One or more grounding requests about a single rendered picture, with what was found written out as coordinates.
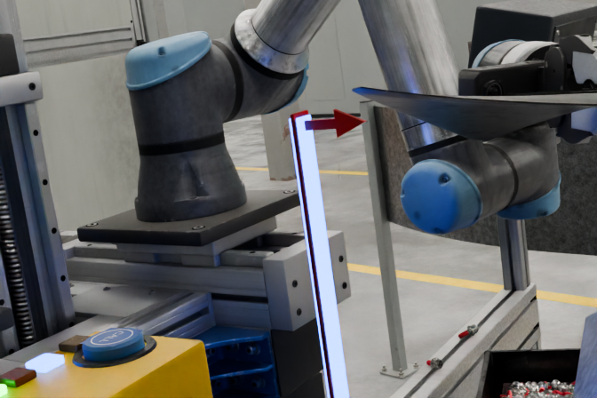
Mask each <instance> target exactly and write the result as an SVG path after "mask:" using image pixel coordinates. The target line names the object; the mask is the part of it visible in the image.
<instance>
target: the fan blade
mask: <svg viewBox="0 0 597 398"><path fill-rule="evenodd" d="M352 91H353V92H356V93H358V94H360V95H362V96H363V97H365V98H368V99H370V100H373V101H376V102H377V103H379V104H382V105H384V106H387V107H390V108H392V109H394V110H397V111H399V112H402V113H404V114H406V115H410V116H412V117H415V118H417V119H419V120H421V121H424V122H426V123H430V124H432V125H435V126H437V127H440V128H442V129H444V130H447V131H451V132H454V133H456V134H458V135H461V136H463V137H466V138H469V139H476V140H484V141H490V140H492V139H495V138H498V137H500V136H503V135H505V134H507V133H509V132H512V131H516V130H519V129H521V128H524V127H527V126H530V125H532V124H535V123H540V122H543V121H545V120H548V119H552V118H555V117H557V116H561V115H566V114H569V113H573V112H577V111H580V110H583V109H587V108H590V107H597V89H590V88H576V89H567V90H557V91H547V92H528V93H519V94H508V95H493V96H456V95H434V94H419V93H410V92H396V91H389V90H381V89H374V88H368V87H357V88H353V89H352Z"/></svg>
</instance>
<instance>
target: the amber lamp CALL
mask: <svg viewBox="0 0 597 398"><path fill-rule="evenodd" d="M89 337H90V336H82V335H75V336H74V337H72V338H69V339H67V340H65V341H63V342H61V343H59V349H60V351H62V352H71V353H75V352H76V351H78V350H80V349H82V348H83V347H82V345H83V344H80V343H82V342H84V341H85V340H86V339H87V338H89Z"/></svg>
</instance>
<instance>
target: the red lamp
mask: <svg viewBox="0 0 597 398"><path fill-rule="evenodd" d="M34 378H36V370H33V369H26V368H15V369H13V370H10V371H8V372H6V373H5V374H3V375H1V376H0V384H2V385H6V386H7V387H13V388H17V387H19V386H22V385H24V384H26V383H27V382H28V381H30V380H32V379H34Z"/></svg>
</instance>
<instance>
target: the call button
mask: <svg viewBox="0 0 597 398"><path fill-rule="evenodd" d="M142 331H143V330H137V329H134V328H109V329H107V330H104V331H102V332H99V333H97V334H94V335H92V336H90V337H89V338H87V339H86V340H85V341H84V342H82V343H80V344H83V345H82V347H83V352H84V359H85V360H87V361H92V362H103V361H110V360H114V359H119V358H123V357H125V356H128V355H131V354H135V353H137V352H138V351H139V350H141V349H142V348H144V347H145V342H144V337H143V333H142Z"/></svg>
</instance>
